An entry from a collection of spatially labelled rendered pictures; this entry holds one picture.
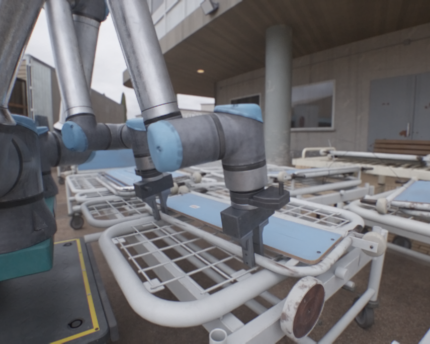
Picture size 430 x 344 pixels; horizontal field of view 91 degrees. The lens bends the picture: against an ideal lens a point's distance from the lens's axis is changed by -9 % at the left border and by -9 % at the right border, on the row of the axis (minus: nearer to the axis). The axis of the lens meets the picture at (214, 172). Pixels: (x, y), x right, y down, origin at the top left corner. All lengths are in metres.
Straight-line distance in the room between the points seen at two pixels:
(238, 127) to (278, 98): 5.06
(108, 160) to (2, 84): 1.89
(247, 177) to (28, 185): 0.46
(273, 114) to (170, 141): 5.10
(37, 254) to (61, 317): 0.26
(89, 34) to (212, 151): 0.82
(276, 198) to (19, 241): 0.52
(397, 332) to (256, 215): 0.97
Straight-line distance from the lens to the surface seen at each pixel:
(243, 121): 0.42
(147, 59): 0.54
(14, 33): 0.46
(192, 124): 0.40
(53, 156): 1.08
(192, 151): 0.39
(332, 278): 0.68
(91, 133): 0.78
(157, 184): 0.81
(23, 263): 0.61
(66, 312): 0.82
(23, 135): 0.60
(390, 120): 6.57
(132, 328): 1.19
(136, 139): 0.77
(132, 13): 0.58
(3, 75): 0.45
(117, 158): 2.32
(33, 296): 0.93
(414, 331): 1.38
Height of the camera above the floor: 0.79
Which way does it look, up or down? 8 degrees down
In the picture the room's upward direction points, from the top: straight up
